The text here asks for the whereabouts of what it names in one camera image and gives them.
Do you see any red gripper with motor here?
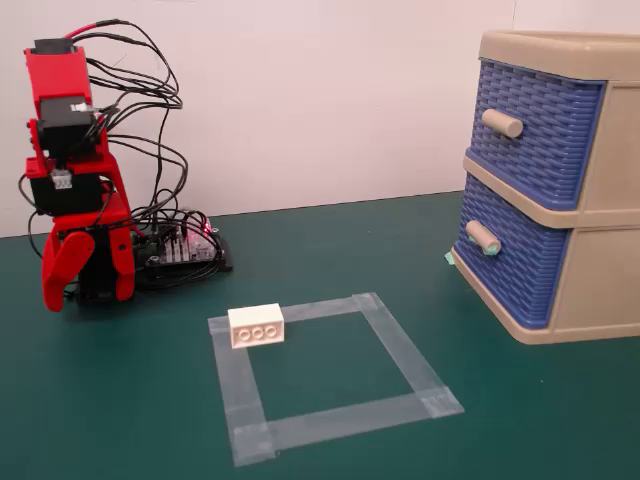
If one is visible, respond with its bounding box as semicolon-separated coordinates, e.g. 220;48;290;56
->
41;192;136;313

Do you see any white toy brick cube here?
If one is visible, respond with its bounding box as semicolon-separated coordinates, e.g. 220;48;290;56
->
227;302;286;351

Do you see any beige handle with green tape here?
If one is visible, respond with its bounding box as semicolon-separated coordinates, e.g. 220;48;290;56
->
464;219;502;258

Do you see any blue woven drawer taped handle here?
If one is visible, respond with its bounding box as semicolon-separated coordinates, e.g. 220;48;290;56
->
452;172;574;330

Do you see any beige plastic drawer cabinet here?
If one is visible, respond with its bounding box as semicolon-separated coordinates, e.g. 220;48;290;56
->
451;29;640;346

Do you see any black controller board with LED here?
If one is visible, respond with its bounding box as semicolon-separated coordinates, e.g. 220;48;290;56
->
143;222;234;282

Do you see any translucent tape strip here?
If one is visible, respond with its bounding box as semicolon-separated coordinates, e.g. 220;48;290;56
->
207;315;277;468
230;392;466;468
207;292;382;335
351;292;466;418

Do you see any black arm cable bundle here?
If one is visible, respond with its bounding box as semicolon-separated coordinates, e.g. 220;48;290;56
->
18;19;225;292

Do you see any red wire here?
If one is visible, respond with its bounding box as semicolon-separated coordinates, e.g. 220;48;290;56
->
63;18;124;40

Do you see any beige cylindrical drawer handle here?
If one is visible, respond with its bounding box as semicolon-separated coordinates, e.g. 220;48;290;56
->
480;107;525;140

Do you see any blue woven drawer plain handle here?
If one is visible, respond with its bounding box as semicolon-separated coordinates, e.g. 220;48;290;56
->
469;57;607;211

